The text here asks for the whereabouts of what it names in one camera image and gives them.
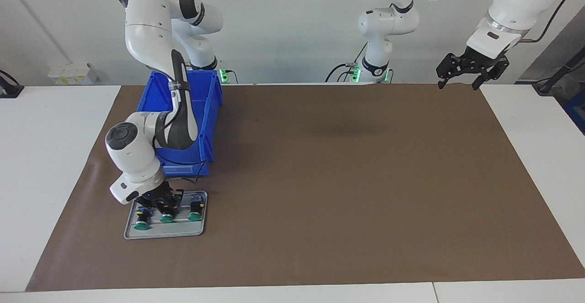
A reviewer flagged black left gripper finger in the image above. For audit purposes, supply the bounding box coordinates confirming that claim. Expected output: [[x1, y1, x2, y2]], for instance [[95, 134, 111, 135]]
[[472, 58, 511, 91], [436, 53, 463, 90]]

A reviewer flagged silver metal tray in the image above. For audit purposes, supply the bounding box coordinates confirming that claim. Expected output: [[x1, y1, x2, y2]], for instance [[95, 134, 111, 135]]
[[123, 191, 208, 240]]

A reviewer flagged black stand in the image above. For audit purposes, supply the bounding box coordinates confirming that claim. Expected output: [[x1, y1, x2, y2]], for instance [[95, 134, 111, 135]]
[[532, 46, 585, 96]]

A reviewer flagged blue crate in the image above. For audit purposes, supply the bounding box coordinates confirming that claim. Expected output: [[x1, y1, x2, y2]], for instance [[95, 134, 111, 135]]
[[563, 90, 585, 135]]

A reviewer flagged blue plastic storage bin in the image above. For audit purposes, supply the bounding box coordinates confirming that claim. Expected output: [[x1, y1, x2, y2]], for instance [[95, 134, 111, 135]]
[[136, 70, 223, 177]]

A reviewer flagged brown table mat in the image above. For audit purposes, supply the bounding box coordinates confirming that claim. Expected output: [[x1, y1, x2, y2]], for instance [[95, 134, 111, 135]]
[[26, 84, 585, 292]]

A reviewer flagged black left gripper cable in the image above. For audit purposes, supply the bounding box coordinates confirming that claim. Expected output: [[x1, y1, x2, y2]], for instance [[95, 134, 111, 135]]
[[414, 0, 582, 44]]

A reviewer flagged white wall socket box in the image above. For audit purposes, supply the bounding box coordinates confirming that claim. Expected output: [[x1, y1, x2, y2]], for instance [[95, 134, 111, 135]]
[[48, 62, 99, 85]]

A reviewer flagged black device with cable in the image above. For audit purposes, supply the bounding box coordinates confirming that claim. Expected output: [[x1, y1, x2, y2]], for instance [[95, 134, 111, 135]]
[[0, 69, 25, 99]]

